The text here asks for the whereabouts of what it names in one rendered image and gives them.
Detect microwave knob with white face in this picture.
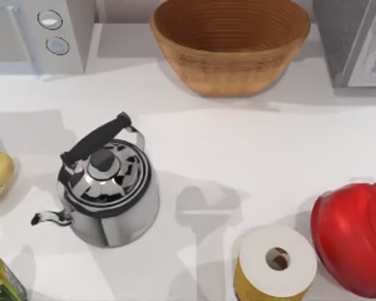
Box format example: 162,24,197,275
37,9,64,31

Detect brown woven basket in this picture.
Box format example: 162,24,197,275
150,0,311,98

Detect grey cabinet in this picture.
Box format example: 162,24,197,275
312,0,376,89

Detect microwave knob with blue face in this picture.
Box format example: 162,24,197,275
45,35,71,56

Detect white paper roll yellow wrap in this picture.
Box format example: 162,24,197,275
233,224,318,301

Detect silver kettle with black handle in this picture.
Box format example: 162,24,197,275
30,111,161,249

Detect pale microwave oven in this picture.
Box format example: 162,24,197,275
0,0,97,76

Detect green and yellow box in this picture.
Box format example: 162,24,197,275
0,255,28,301

